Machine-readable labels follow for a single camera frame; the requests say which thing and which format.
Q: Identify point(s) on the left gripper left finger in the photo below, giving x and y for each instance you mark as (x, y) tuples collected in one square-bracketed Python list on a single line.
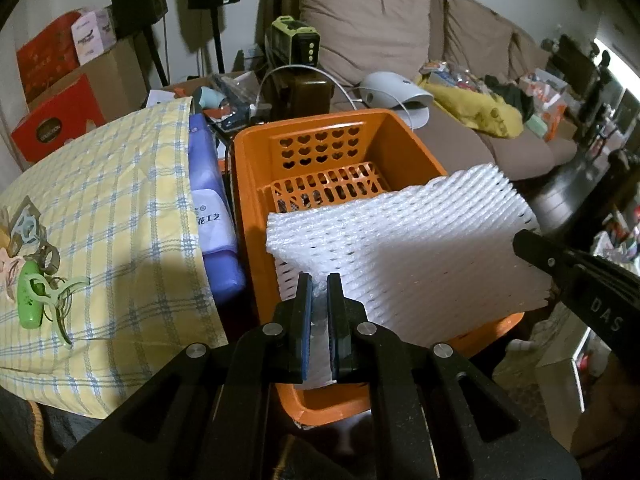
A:
[(204, 414)]

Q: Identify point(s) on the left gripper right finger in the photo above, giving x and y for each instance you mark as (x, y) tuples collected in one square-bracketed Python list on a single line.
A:
[(434, 415)]

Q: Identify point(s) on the white foam mesh sheet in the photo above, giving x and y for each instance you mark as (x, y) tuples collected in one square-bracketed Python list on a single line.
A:
[(429, 262)]

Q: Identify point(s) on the green paw print case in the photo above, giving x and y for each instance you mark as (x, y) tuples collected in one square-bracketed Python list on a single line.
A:
[(29, 293)]

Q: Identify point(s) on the light green clothes clip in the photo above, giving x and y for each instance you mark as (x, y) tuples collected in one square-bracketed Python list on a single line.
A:
[(56, 302)]

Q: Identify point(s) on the purple plastic package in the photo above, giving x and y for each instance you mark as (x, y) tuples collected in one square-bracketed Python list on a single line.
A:
[(216, 231)]

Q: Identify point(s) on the yellow checked tablecloth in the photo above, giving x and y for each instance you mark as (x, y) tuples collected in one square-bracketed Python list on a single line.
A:
[(116, 204)]

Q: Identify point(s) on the yellow cloth on sofa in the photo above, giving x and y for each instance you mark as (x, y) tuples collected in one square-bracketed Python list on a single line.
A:
[(485, 113)]

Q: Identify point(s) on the grey clothes clip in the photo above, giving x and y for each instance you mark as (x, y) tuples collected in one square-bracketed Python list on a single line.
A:
[(47, 258)]

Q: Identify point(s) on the brown sofa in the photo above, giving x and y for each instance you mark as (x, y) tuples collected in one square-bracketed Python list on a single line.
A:
[(531, 155)]

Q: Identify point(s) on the pink clothes clip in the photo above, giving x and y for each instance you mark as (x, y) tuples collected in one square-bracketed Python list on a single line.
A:
[(10, 270)]

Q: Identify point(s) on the far beige cushion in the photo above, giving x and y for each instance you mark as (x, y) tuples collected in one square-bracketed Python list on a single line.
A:
[(524, 55)]

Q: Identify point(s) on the olive card packet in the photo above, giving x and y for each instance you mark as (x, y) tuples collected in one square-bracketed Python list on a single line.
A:
[(7, 223)]

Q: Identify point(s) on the blue clothes clip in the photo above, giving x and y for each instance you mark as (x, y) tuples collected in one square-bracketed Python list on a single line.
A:
[(26, 228)]

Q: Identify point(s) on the orange plastic basket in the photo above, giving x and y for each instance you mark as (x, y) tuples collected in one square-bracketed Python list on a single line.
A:
[(302, 164)]

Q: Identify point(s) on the middle beige cushion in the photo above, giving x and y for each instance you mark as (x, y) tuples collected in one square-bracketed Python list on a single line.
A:
[(476, 38)]

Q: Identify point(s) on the white nail lamp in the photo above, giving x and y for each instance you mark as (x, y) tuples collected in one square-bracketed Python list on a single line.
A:
[(407, 100)]

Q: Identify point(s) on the red collection gift box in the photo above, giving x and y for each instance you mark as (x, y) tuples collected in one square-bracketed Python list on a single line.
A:
[(64, 117)]

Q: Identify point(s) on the brown cardboard box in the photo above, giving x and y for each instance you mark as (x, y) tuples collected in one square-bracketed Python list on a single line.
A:
[(115, 78)]

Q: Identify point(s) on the large beige cushion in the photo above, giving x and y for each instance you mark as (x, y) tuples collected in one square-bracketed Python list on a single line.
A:
[(359, 37)]

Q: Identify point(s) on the green black power station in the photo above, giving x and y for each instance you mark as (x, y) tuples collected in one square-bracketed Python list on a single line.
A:
[(293, 42)]

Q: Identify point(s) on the red gift box upper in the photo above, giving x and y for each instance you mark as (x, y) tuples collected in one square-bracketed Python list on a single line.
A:
[(48, 57)]

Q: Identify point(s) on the small pink white box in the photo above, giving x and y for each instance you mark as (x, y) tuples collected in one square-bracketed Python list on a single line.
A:
[(93, 34)]

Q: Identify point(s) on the left black speaker on stand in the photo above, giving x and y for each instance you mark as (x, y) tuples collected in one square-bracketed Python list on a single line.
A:
[(134, 17)]

